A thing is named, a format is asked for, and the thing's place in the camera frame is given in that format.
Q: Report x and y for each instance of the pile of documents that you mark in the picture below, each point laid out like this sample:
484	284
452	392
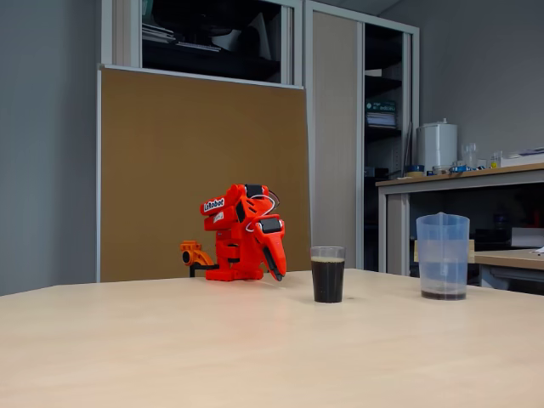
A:
523	159

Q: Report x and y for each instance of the grey workbench with wooden top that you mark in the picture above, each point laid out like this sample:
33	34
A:
467	176

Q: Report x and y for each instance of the blue tape roll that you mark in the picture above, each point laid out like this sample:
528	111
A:
460	169
415	168

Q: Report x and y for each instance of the white cylindrical appliance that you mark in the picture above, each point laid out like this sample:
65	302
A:
437	144

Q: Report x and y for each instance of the low desk with wooden top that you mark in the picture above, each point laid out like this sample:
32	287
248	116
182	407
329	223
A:
501	257

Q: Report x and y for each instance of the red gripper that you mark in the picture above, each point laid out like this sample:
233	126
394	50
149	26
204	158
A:
269	244

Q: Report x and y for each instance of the small yellow bottle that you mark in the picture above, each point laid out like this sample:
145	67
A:
495	161

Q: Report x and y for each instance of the green box file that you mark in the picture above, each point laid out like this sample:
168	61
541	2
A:
381	106

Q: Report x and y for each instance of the stack of papers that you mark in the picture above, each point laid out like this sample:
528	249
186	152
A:
381	120

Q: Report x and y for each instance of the orange table clamp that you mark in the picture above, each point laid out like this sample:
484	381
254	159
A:
193	255

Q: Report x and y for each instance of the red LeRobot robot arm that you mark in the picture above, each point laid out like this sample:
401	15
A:
231	221

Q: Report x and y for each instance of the clear drinking glass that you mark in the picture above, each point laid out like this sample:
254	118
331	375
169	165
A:
327	280

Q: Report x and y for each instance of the stack of grey books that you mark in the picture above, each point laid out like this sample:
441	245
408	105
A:
158	34

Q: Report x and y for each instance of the white flat box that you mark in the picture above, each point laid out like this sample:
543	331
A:
529	238

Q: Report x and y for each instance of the grey shelving cabinet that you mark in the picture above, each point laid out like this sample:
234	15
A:
336	127

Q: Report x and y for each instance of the clear glass beaker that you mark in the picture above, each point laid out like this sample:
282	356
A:
469	155

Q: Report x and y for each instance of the brown pin board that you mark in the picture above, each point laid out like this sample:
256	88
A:
170	170

